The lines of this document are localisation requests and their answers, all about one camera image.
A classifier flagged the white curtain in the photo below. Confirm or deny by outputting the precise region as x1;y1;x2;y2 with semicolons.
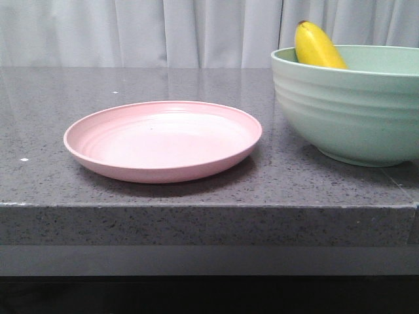
1;1;418;68

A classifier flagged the pink plate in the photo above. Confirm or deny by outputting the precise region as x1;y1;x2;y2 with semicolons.
64;101;263;184

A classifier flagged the green bowl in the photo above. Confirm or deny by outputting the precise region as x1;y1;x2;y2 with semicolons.
271;45;418;167

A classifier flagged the yellow banana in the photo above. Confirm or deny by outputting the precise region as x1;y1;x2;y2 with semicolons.
295;20;348;69

